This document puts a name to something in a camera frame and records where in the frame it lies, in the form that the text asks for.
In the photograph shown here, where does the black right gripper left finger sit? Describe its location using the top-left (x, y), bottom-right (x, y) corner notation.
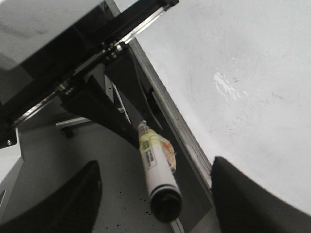
top-left (60, 75), bottom-right (139, 148)

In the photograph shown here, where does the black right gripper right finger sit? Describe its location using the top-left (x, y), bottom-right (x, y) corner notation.
top-left (105, 48), bottom-right (163, 130)

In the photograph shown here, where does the white black whiteboard marker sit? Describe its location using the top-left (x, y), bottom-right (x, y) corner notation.
top-left (138, 120), bottom-right (182, 223)

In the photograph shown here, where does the white whiteboard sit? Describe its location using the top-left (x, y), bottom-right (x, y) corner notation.
top-left (138, 0), bottom-right (311, 214)

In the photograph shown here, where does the grey aluminium whiteboard tray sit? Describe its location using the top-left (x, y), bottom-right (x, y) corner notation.
top-left (129, 40), bottom-right (220, 233)

